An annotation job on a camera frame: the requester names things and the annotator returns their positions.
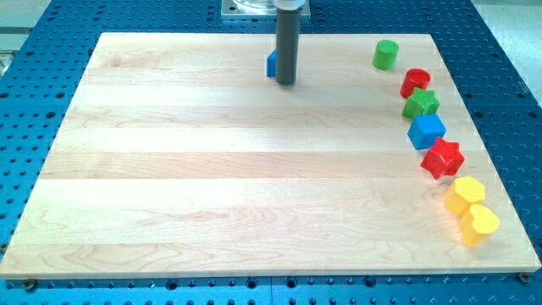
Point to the blue triangle block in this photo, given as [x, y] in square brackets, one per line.
[271, 63]

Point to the wooden board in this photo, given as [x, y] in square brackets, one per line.
[178, 157]

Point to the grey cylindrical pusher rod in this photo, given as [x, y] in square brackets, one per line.
[287, 38]

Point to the green cylinder block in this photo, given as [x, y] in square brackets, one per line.
[385, 54]

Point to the blue cube block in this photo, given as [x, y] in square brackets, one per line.
[424, 130]

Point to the green star block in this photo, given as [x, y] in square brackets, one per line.
[421, 102]

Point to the red cylinder block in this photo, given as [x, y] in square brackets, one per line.
[414, 78]

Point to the red star block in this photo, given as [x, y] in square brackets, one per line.
[443, 158]

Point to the yellow hexagon block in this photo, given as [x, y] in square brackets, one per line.
[463, 193]

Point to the yellow heart block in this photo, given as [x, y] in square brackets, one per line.
[477, 224]

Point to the left board corner bolt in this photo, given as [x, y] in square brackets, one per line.
[29, 285]

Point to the board corner bolt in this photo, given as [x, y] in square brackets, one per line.
[523, 277]
[29, 285]

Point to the right board corner bolt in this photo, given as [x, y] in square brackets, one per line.
[523, 277]

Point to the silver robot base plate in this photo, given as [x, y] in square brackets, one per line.
[261, 9]

